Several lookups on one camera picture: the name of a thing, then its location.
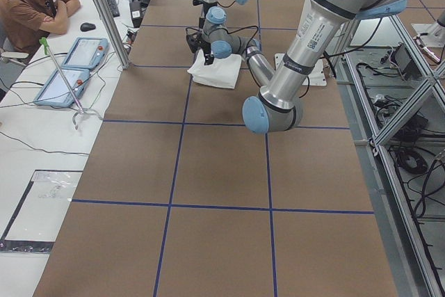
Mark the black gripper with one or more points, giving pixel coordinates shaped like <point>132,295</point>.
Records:
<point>202,10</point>
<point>207,48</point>

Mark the white long-sleeve printed shirt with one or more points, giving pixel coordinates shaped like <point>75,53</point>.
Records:
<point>222,73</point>

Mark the black keyboard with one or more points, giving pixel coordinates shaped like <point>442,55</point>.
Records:
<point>113,7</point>

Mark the black computer mouse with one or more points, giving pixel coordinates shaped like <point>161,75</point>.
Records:
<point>86,26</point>

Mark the far blue teach pendant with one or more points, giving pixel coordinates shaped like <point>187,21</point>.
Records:
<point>86,53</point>

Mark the blue teach pendant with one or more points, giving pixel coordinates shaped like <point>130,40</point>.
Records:
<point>86,53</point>
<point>55,92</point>

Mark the near blue teach pendant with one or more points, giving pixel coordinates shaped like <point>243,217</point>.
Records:
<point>55,92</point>

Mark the metal rod stand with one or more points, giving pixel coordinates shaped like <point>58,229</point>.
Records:
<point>80,109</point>

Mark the seated person brown shirt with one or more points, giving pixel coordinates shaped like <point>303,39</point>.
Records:
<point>27,21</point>

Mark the clear plastic document sleeve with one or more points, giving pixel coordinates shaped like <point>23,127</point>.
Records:
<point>40,212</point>

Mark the grey aluminium frame post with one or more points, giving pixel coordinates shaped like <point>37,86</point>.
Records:
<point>113,33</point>

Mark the black box under frame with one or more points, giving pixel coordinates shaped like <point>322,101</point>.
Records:
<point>402,58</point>

